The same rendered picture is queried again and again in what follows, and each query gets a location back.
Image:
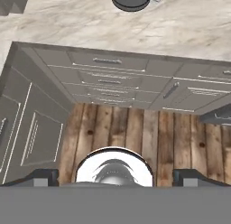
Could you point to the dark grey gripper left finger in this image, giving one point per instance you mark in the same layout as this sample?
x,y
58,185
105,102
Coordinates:
x,y
45,175

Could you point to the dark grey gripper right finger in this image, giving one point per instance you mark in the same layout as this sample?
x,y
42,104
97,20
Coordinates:
x,y
186,175

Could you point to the grey cupboard door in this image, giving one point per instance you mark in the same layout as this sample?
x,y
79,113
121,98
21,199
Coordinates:
x,y
45,137
183,98
15,113

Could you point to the dark grey appliance front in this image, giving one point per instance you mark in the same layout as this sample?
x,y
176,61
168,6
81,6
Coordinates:
x,y
210,113

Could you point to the white and black round object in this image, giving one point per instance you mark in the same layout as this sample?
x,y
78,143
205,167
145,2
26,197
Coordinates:
x,y
114,166

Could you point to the lowest grey drawer front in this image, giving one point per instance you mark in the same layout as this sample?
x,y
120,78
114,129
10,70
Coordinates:
x,y
126,102

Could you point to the small grey drawer front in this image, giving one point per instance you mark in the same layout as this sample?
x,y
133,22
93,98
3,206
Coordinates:
x,y
127,93

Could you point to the medium grey drawer front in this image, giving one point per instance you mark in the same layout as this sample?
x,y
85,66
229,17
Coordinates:
x,y
132,81

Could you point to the large grey drawer front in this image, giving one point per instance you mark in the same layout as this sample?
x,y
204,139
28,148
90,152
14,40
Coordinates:
x,y
81,60

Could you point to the grey block on worktop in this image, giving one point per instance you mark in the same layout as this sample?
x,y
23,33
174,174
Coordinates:
x,y
12,1

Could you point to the dark grey round pot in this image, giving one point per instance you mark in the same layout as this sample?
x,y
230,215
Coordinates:
x,y
131,0

